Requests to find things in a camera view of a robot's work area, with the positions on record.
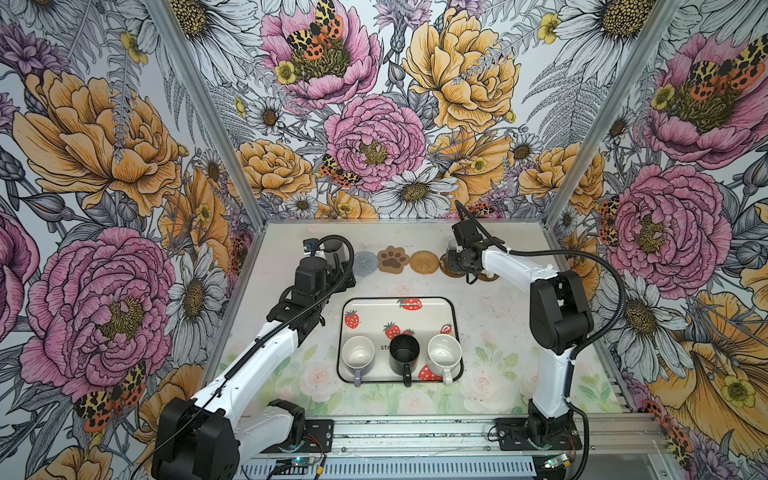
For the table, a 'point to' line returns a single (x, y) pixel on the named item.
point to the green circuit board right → (554, 462)
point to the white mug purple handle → (358, 353)
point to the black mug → (404, 354)
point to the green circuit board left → (305, 461)
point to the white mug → (444, 352)
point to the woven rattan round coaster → (424, 262)
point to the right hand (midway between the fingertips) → (458, 270)
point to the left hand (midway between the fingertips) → (335, 274)
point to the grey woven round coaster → (365, 263)
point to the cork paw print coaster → (392, 260)
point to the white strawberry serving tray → (381, 319)
